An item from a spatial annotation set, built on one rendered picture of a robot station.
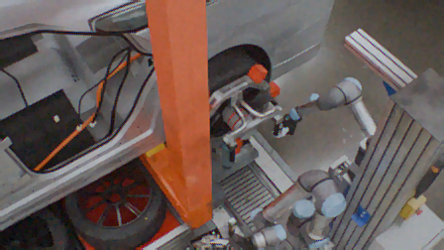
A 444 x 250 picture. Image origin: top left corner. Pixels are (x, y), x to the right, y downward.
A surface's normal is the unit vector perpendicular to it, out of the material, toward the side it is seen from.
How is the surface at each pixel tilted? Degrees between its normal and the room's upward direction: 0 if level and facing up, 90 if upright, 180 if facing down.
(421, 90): 0
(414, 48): 0
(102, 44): 6
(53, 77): 50
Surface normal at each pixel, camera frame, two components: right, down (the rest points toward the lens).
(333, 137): 0.00, -0.57
